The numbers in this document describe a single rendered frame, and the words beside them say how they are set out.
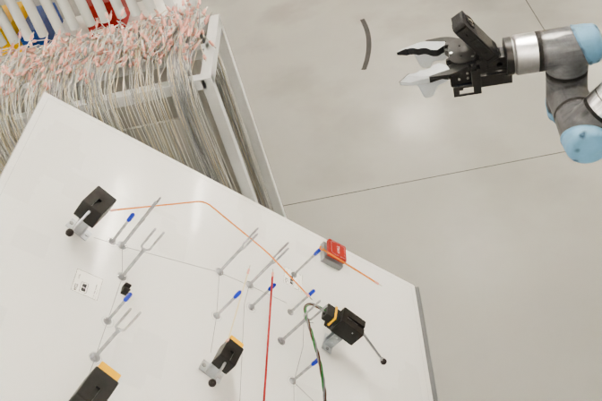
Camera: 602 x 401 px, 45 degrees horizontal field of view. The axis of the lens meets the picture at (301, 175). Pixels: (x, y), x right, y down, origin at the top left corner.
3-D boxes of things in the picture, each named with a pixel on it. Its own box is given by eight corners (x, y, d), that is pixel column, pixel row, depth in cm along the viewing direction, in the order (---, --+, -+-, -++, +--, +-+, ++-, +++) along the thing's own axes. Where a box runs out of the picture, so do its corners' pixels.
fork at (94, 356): (101, 354, 116) (142, 307, 109) (99, 363, 115) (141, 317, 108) (90, 350, 116) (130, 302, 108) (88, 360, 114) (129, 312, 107)
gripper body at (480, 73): (451, 98, 137) (515, 89, 135) (446, 63, 131) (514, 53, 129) (446, 72, 142) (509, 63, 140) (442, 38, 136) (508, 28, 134)
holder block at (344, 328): (351, 345, 148) (363, 336, 146) (330, 330, 147) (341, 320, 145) (354, 331, 151) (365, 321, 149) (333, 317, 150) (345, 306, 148)
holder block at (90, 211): (41, 246, 123) (64, 215, 119) (76, 214, 133) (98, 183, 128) (63, 263, 124) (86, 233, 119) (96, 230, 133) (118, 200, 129)
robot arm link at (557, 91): (553, 140, 137) (552, 93, 130) (542, 106, 145) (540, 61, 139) (596, 135, 135) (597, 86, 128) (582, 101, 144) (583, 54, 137)
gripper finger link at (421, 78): (408, 110, 135) (453, 92, 136) (405, 87, 131) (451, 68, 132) (402, 101, 138) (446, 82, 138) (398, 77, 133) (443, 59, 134)
